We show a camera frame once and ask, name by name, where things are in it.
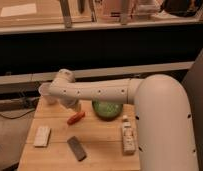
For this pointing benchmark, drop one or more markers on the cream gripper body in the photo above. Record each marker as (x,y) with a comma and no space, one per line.
(75,105)

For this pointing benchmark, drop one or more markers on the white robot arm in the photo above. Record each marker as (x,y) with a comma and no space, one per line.
(165,131)

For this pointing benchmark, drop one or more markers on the green ceramic bowl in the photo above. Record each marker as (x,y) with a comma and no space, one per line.
(107,111)

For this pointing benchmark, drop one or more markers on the grey rectangular block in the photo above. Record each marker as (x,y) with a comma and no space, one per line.
(77,148)

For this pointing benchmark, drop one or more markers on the white rectangular sponge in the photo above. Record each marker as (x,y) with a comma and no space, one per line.
(42,136)

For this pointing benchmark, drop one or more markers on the white tube bottle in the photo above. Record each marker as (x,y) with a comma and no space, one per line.
(128,139)

